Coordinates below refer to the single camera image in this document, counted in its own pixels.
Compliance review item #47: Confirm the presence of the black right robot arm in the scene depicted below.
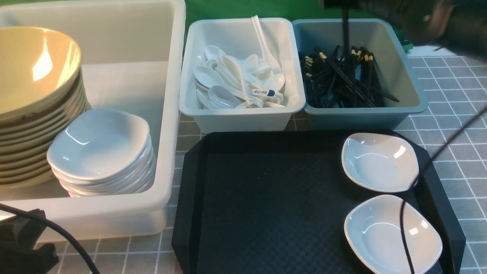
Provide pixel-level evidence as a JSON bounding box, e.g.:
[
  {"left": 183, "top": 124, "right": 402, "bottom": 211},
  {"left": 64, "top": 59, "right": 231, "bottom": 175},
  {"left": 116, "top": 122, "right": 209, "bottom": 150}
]
[{"left": 319, "top": 0, "right": 487, "bottom": 61}]

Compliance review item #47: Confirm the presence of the white square dish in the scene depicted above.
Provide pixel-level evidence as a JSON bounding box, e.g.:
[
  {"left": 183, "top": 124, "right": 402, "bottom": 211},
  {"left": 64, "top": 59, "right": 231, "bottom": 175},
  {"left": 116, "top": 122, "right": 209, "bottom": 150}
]
[
  {"left": 344, "top": 194, "right": 443, "bottom": 274},
  {"left": 341, "top": 132, "right": 419, "bottom": 193}
]

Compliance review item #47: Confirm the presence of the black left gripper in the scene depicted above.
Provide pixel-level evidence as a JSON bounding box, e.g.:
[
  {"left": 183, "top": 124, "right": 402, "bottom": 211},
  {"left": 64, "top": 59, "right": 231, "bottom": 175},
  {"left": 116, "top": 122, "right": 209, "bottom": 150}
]
[{"left": 0, "top": 215, "right": 59, "bottom": 274}]

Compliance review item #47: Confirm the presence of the stack of yellow bowls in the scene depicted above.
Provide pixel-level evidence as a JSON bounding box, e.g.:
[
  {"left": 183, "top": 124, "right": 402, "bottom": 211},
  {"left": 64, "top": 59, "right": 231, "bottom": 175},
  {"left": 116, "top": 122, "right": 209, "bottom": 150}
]
[{"left": 0, "top": 26, "right": 92, "bottom": 190}]

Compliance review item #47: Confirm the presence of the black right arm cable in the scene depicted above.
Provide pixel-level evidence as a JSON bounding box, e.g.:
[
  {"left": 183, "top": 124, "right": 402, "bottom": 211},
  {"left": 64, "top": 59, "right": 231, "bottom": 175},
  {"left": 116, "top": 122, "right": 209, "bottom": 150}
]
[{"left": 399, "top": 107, "right": 487, "bottom": 274}]

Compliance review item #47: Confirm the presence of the black serving tray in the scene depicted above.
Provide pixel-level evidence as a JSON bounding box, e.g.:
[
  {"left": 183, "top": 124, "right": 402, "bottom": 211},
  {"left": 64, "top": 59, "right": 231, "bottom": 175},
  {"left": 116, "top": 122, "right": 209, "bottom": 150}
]
[{"left": 172, "top": 130, "right": 466, "bottom": 274}]

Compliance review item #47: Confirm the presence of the blue chopstick bin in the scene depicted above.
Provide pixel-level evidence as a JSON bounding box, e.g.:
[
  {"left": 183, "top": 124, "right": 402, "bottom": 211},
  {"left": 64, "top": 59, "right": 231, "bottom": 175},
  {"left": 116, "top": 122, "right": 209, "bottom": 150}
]
[{"left": 292, "top": 18, "right": 428, "bottom": 130}]

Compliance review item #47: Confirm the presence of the green cloth backdrop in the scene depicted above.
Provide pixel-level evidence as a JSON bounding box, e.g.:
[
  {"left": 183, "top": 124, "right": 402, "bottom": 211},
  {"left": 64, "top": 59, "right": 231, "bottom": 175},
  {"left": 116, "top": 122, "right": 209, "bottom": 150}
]
[{"left": 184, "top": 0, "right": 415, "bottom": 52}]

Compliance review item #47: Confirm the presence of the stack of white dishes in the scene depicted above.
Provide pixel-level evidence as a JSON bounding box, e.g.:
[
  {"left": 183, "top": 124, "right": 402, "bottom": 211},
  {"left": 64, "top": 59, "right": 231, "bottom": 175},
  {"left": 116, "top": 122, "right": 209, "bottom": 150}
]
[{"left": 47, "top": 108, "right": 157, "bottom": 198}]

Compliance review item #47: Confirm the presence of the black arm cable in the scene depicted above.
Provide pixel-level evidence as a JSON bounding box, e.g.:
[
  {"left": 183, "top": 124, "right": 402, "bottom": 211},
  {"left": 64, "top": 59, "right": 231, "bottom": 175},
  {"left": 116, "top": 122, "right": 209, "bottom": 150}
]
[
  {"left": 399, "top": 107, "right": 487, "bottom": 274},
  {"left": 0, "top": 204, "right": 100, "bottom": 274}
]

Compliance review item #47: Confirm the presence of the pile of black chopsticks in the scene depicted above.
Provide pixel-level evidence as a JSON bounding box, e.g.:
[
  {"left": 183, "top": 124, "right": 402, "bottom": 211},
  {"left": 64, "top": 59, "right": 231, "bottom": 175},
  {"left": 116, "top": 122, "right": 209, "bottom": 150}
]
[{"left": 298, "top": 45, "right": 399, "bottom": 108}]

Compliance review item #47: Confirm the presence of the pile of white spoons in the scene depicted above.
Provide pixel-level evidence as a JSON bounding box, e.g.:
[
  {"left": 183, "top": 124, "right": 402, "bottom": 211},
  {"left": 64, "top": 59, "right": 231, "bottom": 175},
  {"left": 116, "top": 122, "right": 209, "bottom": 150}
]
[{"left": 193, "top": 45, "right": 285, "bottom": 109}]

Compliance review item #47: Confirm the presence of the white spoon bin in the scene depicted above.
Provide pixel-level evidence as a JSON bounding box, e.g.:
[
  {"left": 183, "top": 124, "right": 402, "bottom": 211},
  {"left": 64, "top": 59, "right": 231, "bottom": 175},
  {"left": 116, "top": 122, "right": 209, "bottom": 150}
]
[{"left": 179, "top": 18, "right": 306, "bottom": 134}]

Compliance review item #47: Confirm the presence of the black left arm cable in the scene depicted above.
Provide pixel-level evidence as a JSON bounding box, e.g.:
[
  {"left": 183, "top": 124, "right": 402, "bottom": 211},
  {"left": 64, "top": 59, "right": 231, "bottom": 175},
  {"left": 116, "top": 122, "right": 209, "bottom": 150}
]
[{"left": 0, "top": 204, "right": 100, "bottom": 274}]

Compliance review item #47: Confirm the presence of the upright white spoon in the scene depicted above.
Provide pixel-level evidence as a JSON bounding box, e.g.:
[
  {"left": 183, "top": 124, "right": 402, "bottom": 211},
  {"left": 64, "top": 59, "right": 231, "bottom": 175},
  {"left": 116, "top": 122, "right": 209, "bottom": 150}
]
[{"left": 251, "top": 15, "right": 282, "bottom": 74}]

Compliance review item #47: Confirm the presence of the large white plastic tub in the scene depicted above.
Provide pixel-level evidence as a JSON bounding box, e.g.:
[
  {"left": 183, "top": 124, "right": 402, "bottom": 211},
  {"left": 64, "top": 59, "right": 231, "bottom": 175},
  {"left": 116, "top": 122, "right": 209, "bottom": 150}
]
[{"left": 1, "top": 0, "right": 186, "bottom": 241}]

